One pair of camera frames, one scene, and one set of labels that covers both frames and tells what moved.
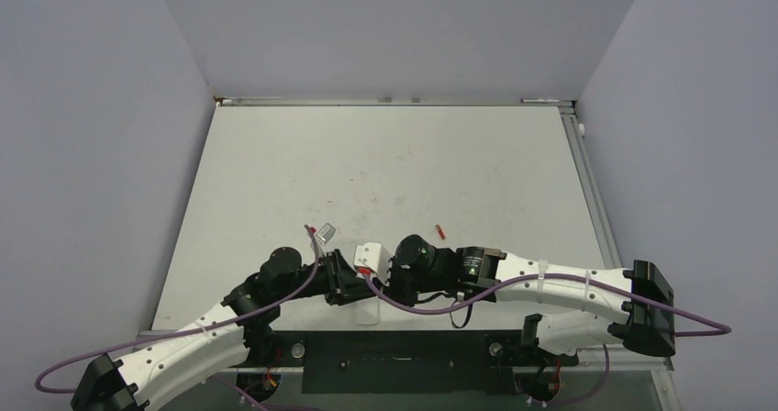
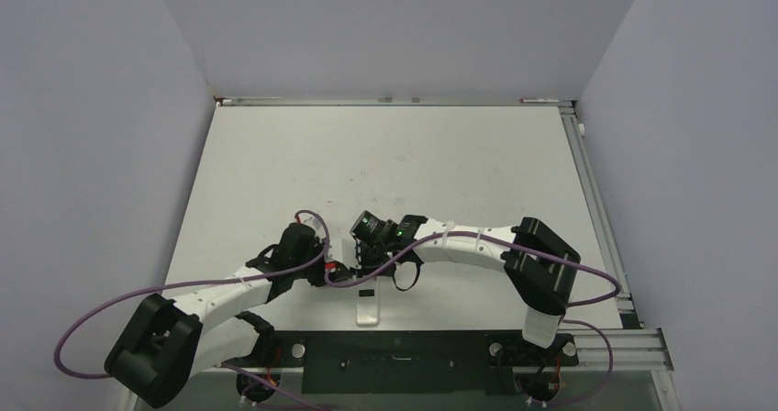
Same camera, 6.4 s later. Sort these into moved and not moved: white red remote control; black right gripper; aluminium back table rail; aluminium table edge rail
Moved: black right gripper
Not moved: aluminium back table rail; white red remote control; aluminium table edge rail
